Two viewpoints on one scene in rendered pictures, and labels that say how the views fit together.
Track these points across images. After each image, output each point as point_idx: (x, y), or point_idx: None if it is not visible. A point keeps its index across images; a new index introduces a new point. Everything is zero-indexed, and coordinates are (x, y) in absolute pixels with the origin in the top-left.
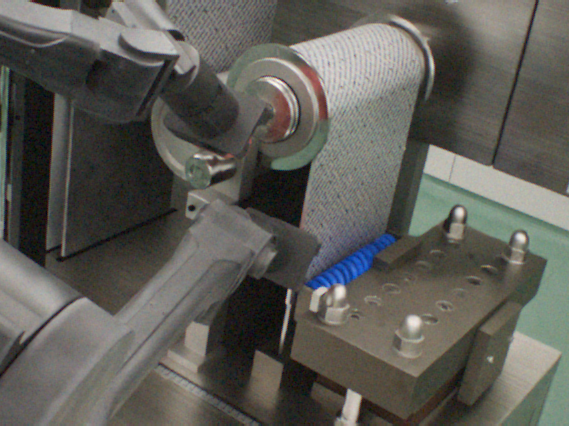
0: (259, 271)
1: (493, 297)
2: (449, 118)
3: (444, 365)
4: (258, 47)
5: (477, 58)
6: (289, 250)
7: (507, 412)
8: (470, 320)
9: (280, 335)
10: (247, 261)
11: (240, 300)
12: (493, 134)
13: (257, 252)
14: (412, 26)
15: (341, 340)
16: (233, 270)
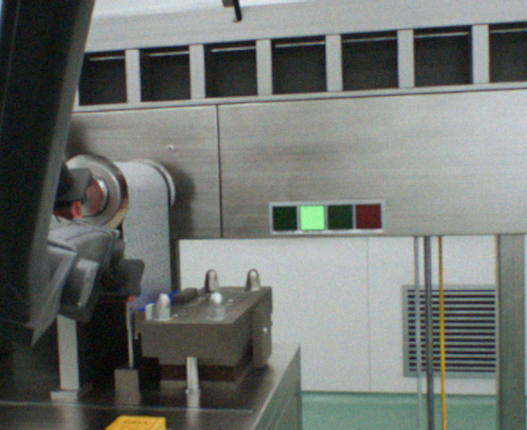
0: (119, 252)
1: (252, 298)
2: (187, 219)
3: (242, 327)
4: (70, 161)
5: (194, 176)
6: (125, 270)
7: (286, 366)
8: (246, 305)
9: (127, 362)
10: (112, 237)
11: (93, 344)
12: (217, 218)
13: (116, 233)
14: (152, 161)
15: (175, 323)
16: (107, 236)
